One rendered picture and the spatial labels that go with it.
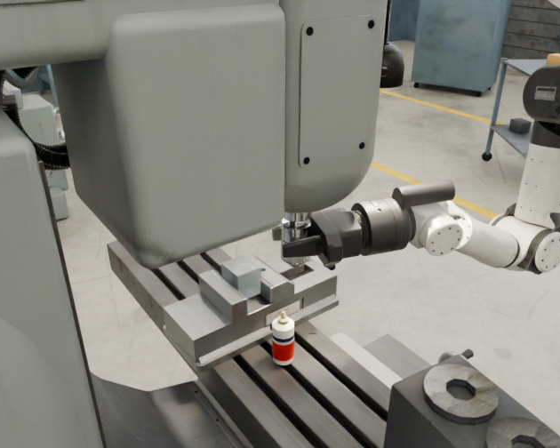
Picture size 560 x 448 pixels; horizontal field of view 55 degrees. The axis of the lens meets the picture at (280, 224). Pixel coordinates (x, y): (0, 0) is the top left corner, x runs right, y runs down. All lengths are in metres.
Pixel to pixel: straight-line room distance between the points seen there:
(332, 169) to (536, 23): 8.51
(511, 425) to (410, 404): 0.12
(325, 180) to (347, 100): 0.10
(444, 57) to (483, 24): 0.55
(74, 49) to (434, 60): 6.54
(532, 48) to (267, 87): 8.67
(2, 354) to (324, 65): 0.44
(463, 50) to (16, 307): 6.52
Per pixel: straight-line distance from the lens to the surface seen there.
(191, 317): 1.03
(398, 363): 1.35
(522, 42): 9.26
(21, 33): 0.48
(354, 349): 1.23
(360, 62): 0.68
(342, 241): 0.82
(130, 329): 2.71
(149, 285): 1.25
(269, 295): 1.03
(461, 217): 0.99
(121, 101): 0.51
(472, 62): 6.80
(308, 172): 0.67
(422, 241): 0.88
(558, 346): 2.83
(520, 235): 1.08
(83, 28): 0.49
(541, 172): 1.08
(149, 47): 0.50
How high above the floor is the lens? 1.65
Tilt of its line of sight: 28 degrees down
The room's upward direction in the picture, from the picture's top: straight up
